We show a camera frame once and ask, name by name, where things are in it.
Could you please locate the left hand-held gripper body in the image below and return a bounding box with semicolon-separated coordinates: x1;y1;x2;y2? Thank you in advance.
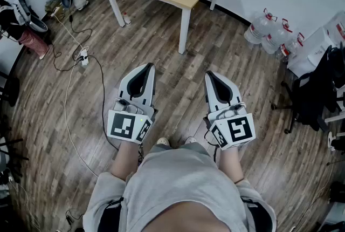
107;95;158;144

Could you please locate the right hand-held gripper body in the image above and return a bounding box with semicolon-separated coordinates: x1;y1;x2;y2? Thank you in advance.
206;101;256;151

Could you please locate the person's left forearm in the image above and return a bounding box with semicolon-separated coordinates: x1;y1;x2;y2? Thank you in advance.
109;141;143;181

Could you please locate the person's right forearm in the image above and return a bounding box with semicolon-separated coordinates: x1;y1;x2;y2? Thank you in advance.
217;146;245;185

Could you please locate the white power strip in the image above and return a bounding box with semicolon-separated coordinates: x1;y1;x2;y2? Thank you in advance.
80;48;90;69

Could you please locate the large clear water bottle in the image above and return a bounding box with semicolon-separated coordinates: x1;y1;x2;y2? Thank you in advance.
244;8;278;44
322;10;345;47
261;18;293;55
274;32;306;62

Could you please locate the person's grey shirt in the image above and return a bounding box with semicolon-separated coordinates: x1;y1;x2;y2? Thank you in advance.
82;141;277;232

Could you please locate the black office chair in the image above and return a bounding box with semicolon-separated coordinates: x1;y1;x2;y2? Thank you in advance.
271;41;345;135

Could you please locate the white cardboard box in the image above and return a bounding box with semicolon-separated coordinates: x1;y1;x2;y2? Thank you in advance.
286;26;338;78

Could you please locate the red checked cloth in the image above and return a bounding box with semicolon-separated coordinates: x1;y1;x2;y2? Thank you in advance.
19;29;51;60

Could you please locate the grey helmet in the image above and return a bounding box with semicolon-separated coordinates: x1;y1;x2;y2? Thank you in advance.
26;18;50;34

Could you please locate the long black cable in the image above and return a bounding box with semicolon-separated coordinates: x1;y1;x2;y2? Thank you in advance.
86;54;121;151

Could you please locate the long white cable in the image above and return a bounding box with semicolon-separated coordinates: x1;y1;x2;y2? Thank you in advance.
50;11;99;178

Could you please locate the looped black cable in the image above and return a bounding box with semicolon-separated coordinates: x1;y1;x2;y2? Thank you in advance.
51;8;94;72

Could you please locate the black shoulder strap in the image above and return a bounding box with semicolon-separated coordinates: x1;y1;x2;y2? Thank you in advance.
98;196;125;232
241;196;273;232

